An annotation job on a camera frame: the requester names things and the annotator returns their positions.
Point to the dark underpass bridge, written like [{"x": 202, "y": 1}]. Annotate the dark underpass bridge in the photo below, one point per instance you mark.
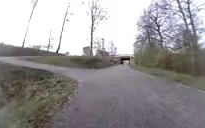
[{"x": 125, "y": 59}]

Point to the grass patch between paths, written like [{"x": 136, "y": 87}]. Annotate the grass patch between paths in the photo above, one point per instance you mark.
[{"x": 76, "y": 61}]

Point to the row of thin bare trees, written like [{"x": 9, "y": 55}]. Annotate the row of thin bare trees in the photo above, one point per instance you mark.
[{"x": 61, "y": 30}]

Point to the grey asphalt side path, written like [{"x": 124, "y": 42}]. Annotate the grey asphalt side path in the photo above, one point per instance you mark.
[{"x": 40, "y": 65}]

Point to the grassy leaf-strewn slope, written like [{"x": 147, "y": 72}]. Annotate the grassy leaf-strewn slope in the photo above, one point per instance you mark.
[{"x": 26, "y": 96}]

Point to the grass verge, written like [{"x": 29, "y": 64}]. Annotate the grass verge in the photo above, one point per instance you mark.
[{"x": 186, "y": 79}]

